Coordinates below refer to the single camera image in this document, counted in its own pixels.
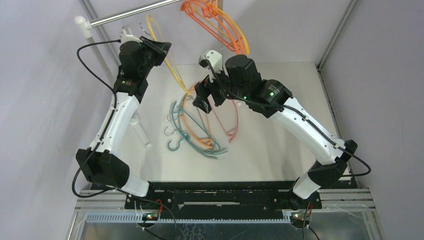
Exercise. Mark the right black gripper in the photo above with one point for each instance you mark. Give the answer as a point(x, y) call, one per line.
point(202, 96)

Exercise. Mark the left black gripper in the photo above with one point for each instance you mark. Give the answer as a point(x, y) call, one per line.
point(160, 49)

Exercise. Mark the pale yellow wire-hook hanger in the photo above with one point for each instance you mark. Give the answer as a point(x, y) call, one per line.
point(156, 34)

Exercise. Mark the teal plastic hanger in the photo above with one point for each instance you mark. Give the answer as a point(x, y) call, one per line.
point(186, 138)

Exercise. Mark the orange plastic hanger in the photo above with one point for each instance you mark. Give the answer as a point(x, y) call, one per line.
point(212, 26)
point(228, 33)

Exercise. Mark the yellow-orange plastic hanger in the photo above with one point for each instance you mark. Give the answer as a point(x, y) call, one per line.
point(222, 27)

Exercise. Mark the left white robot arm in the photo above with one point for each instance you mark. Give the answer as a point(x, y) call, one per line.
point(100, 162)

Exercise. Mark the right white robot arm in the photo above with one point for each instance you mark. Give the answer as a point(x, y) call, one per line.
point(239, 79)

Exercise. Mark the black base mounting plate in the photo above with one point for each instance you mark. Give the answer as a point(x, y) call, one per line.
point(221, 201)

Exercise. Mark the left small circuit board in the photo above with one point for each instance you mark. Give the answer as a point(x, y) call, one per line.
point(150, 217)

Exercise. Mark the small circuit board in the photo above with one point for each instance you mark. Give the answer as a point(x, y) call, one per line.
point(298, 217)
point(150, 217)

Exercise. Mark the right small circuit board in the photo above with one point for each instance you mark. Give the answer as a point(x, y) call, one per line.
point(298, 217)

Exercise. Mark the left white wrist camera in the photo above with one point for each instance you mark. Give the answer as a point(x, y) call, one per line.
point(126, 35)

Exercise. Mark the pink wire-hook hanger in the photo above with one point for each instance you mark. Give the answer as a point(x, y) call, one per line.
point(231, 133)

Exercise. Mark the white clothes rack frame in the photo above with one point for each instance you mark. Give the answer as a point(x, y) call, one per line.
point(129, 88)

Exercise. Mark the aluminium rail frame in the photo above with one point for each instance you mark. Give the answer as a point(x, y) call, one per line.
point(111, 209)

